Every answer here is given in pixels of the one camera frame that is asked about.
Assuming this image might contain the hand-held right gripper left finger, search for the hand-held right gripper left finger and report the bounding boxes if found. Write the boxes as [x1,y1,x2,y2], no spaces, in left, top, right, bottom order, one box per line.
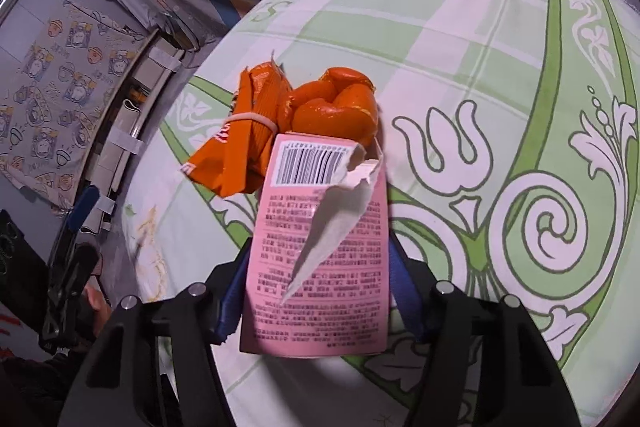
[59,237,251,427]

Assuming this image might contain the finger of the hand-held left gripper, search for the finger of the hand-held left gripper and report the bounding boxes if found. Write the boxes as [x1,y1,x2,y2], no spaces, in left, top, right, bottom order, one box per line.
[64,185,102,254]

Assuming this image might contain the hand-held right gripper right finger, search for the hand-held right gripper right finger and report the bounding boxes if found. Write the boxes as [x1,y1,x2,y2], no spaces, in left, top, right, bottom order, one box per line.
[387,237,583,427]

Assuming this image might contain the pink paper box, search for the pink paper box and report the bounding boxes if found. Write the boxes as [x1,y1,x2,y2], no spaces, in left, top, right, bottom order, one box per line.
[239,133,391,360]

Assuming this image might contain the orange snack packet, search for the orange snack packet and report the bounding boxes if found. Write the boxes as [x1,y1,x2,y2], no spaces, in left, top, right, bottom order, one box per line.
[180,62,377,198]

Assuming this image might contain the person's left hand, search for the person's left hand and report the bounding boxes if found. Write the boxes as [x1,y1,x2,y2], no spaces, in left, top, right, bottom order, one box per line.
[82,284,114,324]

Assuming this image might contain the black printed cloth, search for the black printed cloth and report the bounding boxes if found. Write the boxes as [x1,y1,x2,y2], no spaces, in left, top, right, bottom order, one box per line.
[0,209,51,323]

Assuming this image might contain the cartoon printed cloth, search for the cartoon printed cloth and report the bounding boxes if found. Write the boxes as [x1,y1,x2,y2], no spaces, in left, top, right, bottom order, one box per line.
[0,0,151,212]

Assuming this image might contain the green white printed bedsheet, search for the green white printed bedsheet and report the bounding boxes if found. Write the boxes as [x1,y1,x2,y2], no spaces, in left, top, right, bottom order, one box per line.
[112,0,640,427]

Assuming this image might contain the beige frame with white tape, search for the beige frame with white tape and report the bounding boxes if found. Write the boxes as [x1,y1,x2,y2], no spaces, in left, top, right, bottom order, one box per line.
[82,27,186,233]

